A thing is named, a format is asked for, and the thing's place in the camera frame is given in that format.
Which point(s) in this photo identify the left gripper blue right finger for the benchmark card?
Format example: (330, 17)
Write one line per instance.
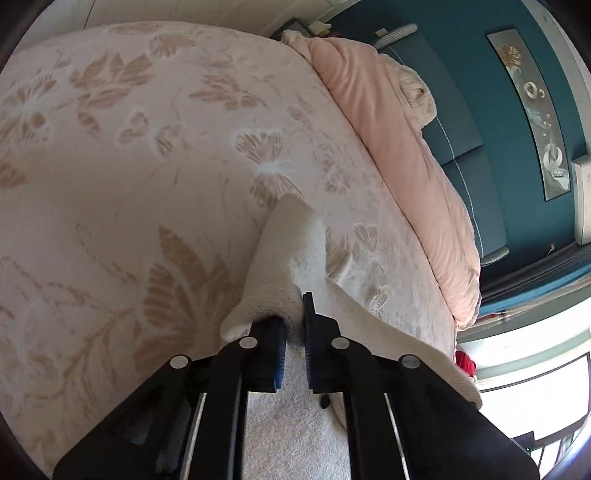
(319, 333)

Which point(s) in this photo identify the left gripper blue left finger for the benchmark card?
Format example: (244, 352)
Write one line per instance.
(269, 354)

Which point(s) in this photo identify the white knit cardigan black buttons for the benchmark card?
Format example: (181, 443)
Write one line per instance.
(295, 286)

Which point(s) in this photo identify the red plush toy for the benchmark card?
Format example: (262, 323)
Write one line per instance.
(465, 363)

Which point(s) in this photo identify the window with railing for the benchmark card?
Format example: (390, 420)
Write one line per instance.
(534, 377)

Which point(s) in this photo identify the floral beige bedspread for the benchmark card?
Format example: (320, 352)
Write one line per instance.
(139, 164)

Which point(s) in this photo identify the teal padded headboard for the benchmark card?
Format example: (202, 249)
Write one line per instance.
(454, 139)

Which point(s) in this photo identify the pink duvet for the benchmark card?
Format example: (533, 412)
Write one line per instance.
(355, 77)

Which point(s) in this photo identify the beige crumpled cloth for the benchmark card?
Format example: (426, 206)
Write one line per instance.
(415, 95)

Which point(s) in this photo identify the white air conditioner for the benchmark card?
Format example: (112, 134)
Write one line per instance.
(582, 199)

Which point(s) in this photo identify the silver framed wall picture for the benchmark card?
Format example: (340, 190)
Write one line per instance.
(539, 108)

